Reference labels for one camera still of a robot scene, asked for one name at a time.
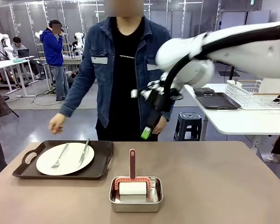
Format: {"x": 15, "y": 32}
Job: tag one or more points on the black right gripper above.
{"x": 159, "y": 102}

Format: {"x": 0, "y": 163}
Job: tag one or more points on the dark brown serving tray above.
{"x": 100, "y": 163}

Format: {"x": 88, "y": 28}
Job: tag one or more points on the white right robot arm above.
{"x": 247, "y": 56}

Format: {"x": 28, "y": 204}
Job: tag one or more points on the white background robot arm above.
{"x": 8, "y": 50}
{"x": 79, "y": 44}

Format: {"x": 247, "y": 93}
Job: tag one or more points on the person's left forearm denim sleeve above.
{"x": 168, "y": 115}

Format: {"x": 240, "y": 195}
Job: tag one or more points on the person's right forearm denim sleeve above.
{"x": 72, "y": 102}

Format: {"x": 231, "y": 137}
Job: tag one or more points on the person's left hand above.
{"x": 161, "y": 124}

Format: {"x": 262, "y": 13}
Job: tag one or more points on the person's right hand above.
{"x": 57, "y": 122}

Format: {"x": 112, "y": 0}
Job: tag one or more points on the person in denim jacket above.
{"x": 126, "y": 93}

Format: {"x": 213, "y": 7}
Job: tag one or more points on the dark blue plastic stool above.
{"x": 189, "y": 116}

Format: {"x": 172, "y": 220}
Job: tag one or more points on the silver table knife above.
{"x": 82, "y": 158}

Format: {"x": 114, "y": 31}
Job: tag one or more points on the small black box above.
{"x": 204, "y": 91}

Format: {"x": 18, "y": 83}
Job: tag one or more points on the rectangular metal tin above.
{"x": 135, "y": 206}

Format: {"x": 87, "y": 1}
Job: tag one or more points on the black baking tray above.
{"x": 217, "y": 101}

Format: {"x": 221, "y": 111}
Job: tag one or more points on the white round plate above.
{"x": 67, "y": 163}

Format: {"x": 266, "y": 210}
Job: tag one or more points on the silver fork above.
{"x": 54, "y": 166}

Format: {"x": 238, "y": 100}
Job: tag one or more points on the white side table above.
{"x": 247, "y": 121}

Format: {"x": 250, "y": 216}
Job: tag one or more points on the person in blue hoodie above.
{"x": 52, "y": 46}

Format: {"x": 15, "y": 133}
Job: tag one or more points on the black laptop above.
{"x": 23, "y": 53}

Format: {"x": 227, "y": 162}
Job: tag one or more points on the seated person with laptop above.
{"x": 17, "y": 44}

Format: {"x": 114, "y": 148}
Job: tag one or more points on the white desk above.
{"x": 4, "y": 64}

